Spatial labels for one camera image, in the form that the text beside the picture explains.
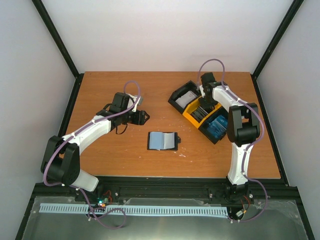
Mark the black cards stack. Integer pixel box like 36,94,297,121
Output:
190,106,208,123

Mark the yellow bin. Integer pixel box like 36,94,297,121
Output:
182,96,222,129

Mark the black bin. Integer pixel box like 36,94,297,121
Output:
198,107,228,144
168,81,201,114

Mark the black leather card holder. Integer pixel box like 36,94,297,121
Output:
147,131,181,151

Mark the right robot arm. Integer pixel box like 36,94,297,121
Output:
199,72,264,201

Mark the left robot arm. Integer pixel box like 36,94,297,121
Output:
41,92,150,202

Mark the blue cards stack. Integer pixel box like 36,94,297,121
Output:
207,115,228,139

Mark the white cards stack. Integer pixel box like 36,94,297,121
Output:
175,90,197,109

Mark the green led circuit board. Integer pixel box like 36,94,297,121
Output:
97,195,113,207

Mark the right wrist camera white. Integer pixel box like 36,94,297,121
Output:
198,85,205,98

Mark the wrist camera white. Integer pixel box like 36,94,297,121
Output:
128,94,143,112
198,85,205,98

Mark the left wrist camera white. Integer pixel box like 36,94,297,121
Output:
128,94,143,112

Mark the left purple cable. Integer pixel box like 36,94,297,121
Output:
42,80,141,187

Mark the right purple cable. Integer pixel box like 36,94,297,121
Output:
197,58,268,222

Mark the left black frame post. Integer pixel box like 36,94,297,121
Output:
31,0,85,78

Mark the black frame post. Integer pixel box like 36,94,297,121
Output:
251,0,305,78
31,0,85,78

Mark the purple cable loop bottom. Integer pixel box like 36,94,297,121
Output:
74,186,128,230

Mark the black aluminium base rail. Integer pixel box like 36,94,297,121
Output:
32,176,300,206

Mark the light blue cable duct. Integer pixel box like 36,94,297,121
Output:
38,203,228,218

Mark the right black frame post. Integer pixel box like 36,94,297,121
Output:
251,0,305,78

